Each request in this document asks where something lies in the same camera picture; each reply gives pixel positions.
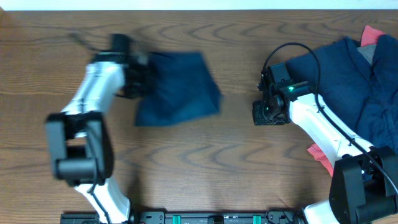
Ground navy blue shorts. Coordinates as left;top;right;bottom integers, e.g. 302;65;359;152
135;52;221;126

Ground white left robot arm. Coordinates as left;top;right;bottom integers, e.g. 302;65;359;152
45;52;155;223

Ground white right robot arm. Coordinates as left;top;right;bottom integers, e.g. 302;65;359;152
252;82;397;223

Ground navy blue garment pile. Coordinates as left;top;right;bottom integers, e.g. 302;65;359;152
286;35;397;150

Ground grey garment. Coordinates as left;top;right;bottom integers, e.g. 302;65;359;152
357;44;377;65

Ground red garment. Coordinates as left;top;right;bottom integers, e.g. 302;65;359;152
307;26;385;177

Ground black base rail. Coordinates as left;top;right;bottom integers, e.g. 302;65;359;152
60;208;312;224

